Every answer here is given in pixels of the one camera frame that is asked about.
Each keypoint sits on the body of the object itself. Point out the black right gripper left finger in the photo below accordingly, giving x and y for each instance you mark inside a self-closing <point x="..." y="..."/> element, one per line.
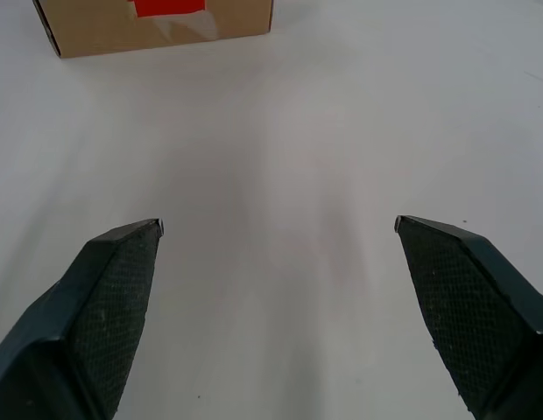
<point x="79" y="332"/>

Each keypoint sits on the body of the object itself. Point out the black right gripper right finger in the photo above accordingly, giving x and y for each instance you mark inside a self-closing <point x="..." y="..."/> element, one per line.
<point x="481" y="315"/>

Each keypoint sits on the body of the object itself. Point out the red tape patch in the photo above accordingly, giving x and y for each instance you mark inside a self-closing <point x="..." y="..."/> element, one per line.
<point x="166" y="8"/>

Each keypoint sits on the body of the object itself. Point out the brown cardboard box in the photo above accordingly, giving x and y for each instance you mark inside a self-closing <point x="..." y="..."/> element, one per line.
<point x="166" y="39"/>

